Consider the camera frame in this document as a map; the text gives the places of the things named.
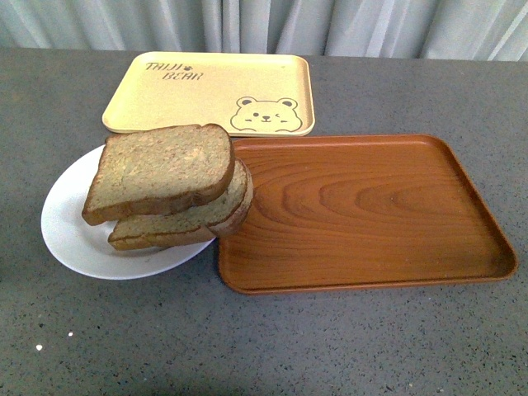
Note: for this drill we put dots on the brown wooden tray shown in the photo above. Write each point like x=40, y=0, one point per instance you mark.
x=346, y=212

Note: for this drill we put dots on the grey pleated curtain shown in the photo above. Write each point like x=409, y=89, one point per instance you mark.
x=472, y=30

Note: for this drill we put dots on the white round plate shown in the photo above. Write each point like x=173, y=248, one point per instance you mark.
x=84, y=248

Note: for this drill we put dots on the yellow bear tray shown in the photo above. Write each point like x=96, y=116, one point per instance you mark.
x=249, y=95

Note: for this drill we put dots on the bread slice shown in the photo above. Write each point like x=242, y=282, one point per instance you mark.
x=220, y=217
x=159, y=172

